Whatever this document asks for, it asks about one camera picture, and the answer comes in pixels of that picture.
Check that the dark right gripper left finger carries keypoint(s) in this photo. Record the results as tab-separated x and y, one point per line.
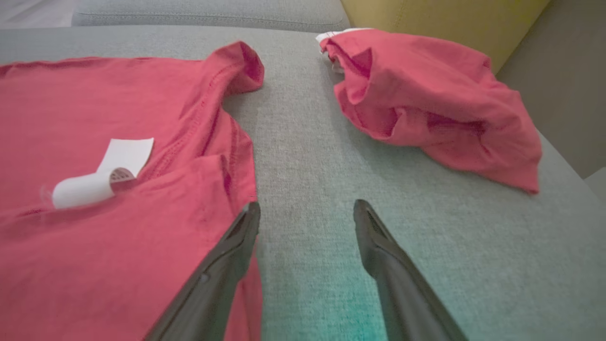
218	284

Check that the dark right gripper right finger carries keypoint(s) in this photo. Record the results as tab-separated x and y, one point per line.
402	284

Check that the red garment with white stripes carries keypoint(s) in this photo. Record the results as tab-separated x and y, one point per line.
85	246

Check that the red garment with white band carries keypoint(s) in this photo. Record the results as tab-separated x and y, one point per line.
426	104

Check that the large grey sofa seat cushion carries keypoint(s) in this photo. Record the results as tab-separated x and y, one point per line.
307	166

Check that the yellow upholstered cushion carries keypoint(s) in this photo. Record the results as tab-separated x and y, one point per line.
450	19

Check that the small grey sofa cushion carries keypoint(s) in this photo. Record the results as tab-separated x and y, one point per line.
213	12

